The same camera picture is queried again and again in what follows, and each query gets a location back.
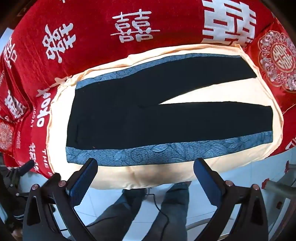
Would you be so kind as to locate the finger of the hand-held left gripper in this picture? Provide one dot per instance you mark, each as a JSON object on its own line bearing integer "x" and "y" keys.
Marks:
{"x": 27, "y": 166}

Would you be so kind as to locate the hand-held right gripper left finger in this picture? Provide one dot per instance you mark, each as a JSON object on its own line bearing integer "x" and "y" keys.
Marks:
{"x": 83, "y": 182}

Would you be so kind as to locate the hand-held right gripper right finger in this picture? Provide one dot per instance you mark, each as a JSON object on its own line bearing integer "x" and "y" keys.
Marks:
{"x": 207, "y": 182}

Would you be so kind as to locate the black pants with blue stripes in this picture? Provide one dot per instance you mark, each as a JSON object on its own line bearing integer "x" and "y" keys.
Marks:
{"x": 138, "y": 120}

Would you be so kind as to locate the person's right leg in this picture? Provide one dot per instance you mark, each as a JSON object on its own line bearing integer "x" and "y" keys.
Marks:
{"x": 174, "y": 208}

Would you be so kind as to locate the person's leg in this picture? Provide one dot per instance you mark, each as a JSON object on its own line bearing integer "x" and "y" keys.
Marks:
{"x": 174, "y": 208}
{"x": 122, "y": 213}

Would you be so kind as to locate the person's left leg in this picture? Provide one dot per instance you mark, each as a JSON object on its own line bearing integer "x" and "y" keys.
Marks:
{"x": 122, "y": 213}

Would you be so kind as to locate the person's legs in jeans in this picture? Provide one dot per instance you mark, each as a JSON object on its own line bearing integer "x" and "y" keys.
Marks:
{"x": 161, "y": 212}

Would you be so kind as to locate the cream cloth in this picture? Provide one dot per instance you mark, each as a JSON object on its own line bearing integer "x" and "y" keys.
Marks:
{"x": 143, "y": 177}

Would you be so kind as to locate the red printed blanket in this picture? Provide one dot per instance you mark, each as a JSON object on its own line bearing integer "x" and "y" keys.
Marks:
{"x": 92, "y": 46}

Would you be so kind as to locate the red embroidered cushion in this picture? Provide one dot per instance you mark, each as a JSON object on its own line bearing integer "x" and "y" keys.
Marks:
{"x": 277, "y": 60}

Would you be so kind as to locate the grey metal tube frame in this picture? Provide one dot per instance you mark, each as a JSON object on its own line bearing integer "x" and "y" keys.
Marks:
{"x": 281, "y": 186}

